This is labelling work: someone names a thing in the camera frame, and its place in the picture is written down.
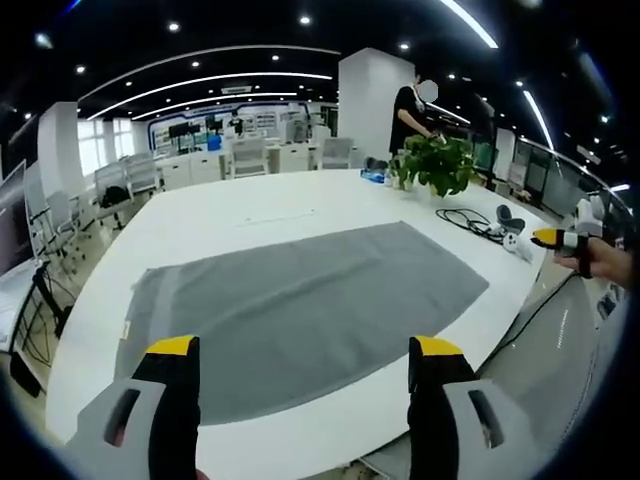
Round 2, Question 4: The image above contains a black cable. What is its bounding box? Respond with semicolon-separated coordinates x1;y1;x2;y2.
435;206;503;237

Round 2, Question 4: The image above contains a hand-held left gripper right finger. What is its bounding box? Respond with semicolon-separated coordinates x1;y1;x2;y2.
407;335;547;480

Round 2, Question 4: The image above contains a dark computer monitor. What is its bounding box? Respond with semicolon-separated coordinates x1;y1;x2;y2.
0;159;30;277

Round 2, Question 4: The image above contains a person's right hand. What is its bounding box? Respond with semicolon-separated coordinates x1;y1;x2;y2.
553;237;634;289

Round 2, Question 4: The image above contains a grey towel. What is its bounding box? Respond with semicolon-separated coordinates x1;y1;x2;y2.
122;221;490;426

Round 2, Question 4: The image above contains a white side desk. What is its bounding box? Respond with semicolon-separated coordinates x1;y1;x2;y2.
0;257;69;399

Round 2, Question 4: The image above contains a white office chair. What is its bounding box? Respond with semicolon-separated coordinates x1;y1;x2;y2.
92;162;135;230
45;190;87;264
318;137;357;170
123;153;165;195
230;138;270;179

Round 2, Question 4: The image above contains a white handheld controller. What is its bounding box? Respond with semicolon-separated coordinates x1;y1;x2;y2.
501;230;535;262

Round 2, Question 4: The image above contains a white table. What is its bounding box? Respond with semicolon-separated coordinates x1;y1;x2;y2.
44;168;551;480

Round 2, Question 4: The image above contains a black backpack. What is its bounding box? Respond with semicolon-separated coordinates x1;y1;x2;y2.
101;185;132;207

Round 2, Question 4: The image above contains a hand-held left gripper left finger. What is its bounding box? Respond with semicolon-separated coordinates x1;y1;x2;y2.
64;335;201;480

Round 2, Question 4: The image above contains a green potted plant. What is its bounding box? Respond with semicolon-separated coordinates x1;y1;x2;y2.
393;133;482;199

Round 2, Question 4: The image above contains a grey and white headset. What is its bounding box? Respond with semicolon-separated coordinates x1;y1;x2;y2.
495;203;527;234

